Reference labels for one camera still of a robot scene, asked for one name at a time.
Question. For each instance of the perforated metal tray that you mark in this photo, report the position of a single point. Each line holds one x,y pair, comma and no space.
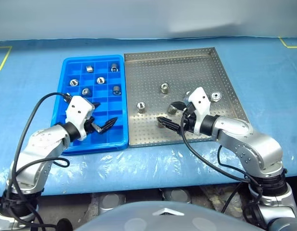
186,69

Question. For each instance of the grey robot torso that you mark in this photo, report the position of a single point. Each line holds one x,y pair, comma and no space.
138,219

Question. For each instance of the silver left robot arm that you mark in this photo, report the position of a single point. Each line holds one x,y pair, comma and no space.
42,142

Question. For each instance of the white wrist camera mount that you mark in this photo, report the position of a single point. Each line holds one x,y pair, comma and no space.
78,110
200,101

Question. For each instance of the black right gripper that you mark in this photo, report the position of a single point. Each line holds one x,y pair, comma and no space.
190,122

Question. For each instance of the black round knob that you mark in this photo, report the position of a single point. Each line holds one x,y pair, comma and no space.
64,225

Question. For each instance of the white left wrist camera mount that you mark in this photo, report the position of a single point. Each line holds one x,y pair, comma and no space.
78,110

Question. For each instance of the blue compartment tray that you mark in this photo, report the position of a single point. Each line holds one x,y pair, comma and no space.
114,134

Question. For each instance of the grey round cylinder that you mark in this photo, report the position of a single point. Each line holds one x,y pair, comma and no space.
178,195
112,202

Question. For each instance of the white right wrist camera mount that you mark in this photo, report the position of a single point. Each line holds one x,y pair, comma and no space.
200,101

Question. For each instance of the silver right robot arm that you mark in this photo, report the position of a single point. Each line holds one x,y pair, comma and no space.
247,142

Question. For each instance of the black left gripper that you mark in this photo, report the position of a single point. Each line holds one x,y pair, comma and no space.
89,124

